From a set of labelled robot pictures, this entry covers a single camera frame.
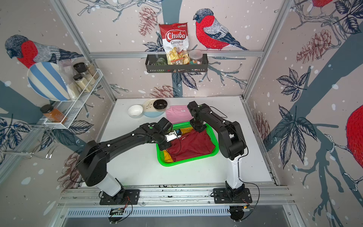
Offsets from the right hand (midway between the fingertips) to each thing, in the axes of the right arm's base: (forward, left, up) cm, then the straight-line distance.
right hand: (193, 127), depth 95 cm
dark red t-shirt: (-12, +2, -3) cm, 12 cm away
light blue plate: (+19, +36, -5) cm, 41 cm away
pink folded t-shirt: (+16, +12, -6) cm, 20 cm away
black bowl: (+22, +27, -2) cm, 35 cm away
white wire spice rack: (-14, +63, +30) cm, 71 cm away
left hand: (-13, +14, +4) cm, 19 cm away
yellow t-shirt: (-20, +16, -4) cm, 26 cm away
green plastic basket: (-1, +9, +2) cm, 9 cm away
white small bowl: (+16, +47, -4) cm, 50 cm away
